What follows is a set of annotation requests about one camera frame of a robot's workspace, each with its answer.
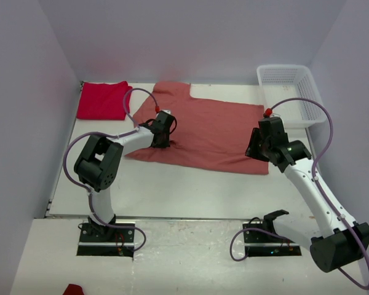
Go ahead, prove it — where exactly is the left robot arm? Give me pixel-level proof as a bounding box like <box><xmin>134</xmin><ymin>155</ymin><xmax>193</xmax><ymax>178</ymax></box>
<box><xmin>74</xmin><ymin>111</ymin><xmax>177</xmax><ymax>242</ymax></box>

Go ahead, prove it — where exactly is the white plastic basket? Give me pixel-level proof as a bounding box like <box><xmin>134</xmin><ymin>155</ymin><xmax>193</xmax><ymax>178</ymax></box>
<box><xmin>256</xmin><ymin>65</ymin><xmax>327</xmax><ymax>129</ymax></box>

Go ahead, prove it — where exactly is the salmon pink t shirt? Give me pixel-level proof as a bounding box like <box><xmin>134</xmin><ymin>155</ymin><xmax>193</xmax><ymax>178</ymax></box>
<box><xmin>128</xmin><ymin>82</ymin><xmax>269</xmax><ymax>175</ymax></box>

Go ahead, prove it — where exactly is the folded red t shirt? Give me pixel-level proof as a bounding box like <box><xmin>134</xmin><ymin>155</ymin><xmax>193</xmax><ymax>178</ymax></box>
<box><xmin>76</xmin><ymin>81</ymin><xmax>132</xmax><ymax>120</ymax></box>

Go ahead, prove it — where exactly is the red cloth at bottom edge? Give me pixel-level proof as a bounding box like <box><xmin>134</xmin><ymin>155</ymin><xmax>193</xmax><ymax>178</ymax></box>
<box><xmin>63</xmin><ymin>284</ymin><xmax>84</xmax><ymax>295</ymax></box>

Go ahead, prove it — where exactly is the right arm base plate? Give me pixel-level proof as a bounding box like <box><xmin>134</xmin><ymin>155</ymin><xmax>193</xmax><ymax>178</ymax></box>
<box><xmin>243</xmin><ymin>230</ymin><xmax>302</xmax><ymax>258</ymax></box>

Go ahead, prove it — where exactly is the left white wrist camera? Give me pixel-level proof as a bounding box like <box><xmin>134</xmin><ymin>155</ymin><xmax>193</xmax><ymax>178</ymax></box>
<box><xmin>160</xmin><ymin>109</ymin><xmax>172</xmax><ymax>115</ymax></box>

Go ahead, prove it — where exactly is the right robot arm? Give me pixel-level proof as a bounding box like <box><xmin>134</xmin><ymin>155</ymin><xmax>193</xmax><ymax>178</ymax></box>
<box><xmin>245</xmin><ymin>117</ymin><xmax>369</xmax><ymax>272</ymax></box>

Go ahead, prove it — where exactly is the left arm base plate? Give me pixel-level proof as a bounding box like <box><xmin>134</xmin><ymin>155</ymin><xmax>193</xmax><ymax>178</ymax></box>
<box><xmin>76</xmin><ymin>218</ymin><xmax>135</xmax><ymax>258</ymax></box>

